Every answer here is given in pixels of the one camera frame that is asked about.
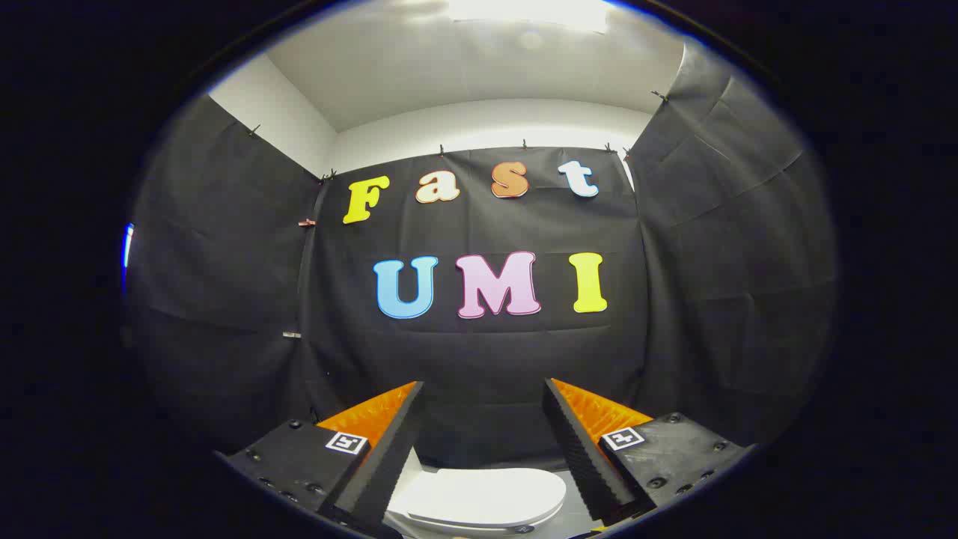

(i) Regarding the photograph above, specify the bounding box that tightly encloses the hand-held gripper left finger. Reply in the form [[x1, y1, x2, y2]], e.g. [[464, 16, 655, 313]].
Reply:
[[213, 380, 426, 539]]

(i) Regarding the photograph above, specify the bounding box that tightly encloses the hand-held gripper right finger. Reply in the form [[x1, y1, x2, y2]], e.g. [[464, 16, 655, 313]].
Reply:
[[542, 378, 753, 537]]

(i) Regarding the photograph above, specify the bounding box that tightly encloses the white toilet lid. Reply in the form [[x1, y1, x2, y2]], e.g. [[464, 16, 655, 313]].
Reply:
[[404, 468, 567, 529]]

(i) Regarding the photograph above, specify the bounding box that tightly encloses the white ceramic toilet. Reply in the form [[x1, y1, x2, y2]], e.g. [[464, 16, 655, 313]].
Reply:
[[385, 448, 577, 539]]

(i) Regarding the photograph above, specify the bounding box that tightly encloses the black backdrop cloth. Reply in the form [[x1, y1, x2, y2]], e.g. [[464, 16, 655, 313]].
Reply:
[[123, 41, 838, 471]]

